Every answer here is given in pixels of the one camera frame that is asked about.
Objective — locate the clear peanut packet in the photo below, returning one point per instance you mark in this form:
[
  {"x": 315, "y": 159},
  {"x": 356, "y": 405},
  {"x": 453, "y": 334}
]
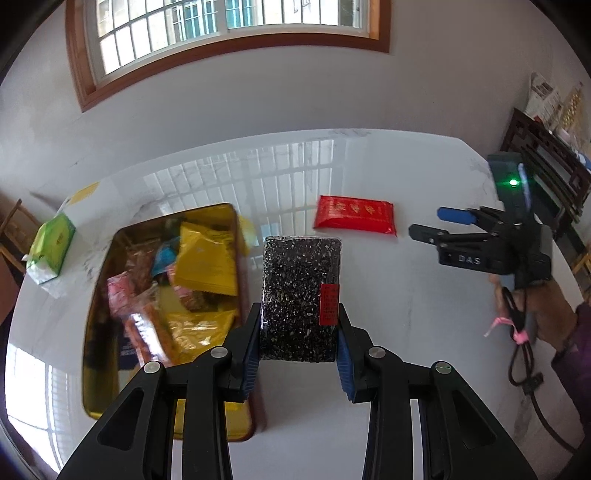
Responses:
[
  {"x": 194, "y": 299},
  {"x": 147, "y": 332}
]

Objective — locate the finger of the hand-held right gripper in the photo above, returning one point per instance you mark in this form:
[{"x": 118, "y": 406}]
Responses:
[
  {"x": 443, "y": 237},
  {"x": 455, "y": 214}
]

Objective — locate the blue cracker packet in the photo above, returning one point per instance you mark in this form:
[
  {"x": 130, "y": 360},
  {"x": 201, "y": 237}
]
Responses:
[{"x": 127, "y": 348}]

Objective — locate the pink snack packet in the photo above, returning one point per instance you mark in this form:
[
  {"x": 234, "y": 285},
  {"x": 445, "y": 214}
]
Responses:
[{"x": 129, "y": 290}]

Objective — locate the dark wooden side table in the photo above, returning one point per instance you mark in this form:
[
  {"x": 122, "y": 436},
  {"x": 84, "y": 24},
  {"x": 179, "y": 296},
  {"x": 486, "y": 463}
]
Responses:
[{"x": 549, "y": 152}]

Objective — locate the red tin box gold inside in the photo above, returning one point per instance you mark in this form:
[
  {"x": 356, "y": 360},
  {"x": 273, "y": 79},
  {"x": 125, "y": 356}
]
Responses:
[{"x": 99, "y": 369}]

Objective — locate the wooden framed window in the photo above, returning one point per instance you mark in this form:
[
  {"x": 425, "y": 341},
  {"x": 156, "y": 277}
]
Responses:
[{"x": 231, "y": 27}]

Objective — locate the plain yellow snack packet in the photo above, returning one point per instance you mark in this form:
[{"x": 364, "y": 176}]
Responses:
[{"x": 198, "y": 330}]

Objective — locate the pink tie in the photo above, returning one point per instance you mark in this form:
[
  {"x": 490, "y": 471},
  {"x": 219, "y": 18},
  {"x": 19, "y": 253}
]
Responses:
[{"x": 517, "y": 334}]

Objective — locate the red snack packet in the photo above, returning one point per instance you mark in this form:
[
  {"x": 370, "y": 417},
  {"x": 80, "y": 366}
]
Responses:
[{"x": 355, "y": 214}]

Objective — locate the yellow packet with white strip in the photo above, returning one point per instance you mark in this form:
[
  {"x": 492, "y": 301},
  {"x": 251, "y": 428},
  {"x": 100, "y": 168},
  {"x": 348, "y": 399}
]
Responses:
[{"x": 207, "y": 258}]

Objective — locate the green tissue pack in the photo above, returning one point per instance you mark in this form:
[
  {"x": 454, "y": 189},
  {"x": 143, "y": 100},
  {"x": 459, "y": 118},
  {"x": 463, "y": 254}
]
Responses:
[{"x": 53, "y": 244}]

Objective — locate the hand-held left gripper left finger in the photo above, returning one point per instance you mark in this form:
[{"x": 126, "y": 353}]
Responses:
[{"x": 251, "y": 355}]

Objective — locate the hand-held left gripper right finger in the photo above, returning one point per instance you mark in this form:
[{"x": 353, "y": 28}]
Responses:
[{"x": 345, "y": 364}]

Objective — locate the blue clear snack packet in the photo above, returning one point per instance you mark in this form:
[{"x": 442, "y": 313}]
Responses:
[{"x": 166, "y": 256}]

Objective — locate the person's right forearm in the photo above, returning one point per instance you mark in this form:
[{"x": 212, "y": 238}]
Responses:
[{"x": 577, "y": 360}]

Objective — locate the gold ornament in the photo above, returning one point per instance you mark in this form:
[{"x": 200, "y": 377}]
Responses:
[{"x": 571, "y": 108}]

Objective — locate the person's right hand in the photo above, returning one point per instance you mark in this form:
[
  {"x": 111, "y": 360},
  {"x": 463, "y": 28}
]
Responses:
[{"x": 549, "y": 314}]

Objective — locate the black sesame packet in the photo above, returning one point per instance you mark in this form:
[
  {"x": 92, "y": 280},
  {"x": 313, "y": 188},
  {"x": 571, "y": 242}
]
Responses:
[{"x": 300, "y": 295}]

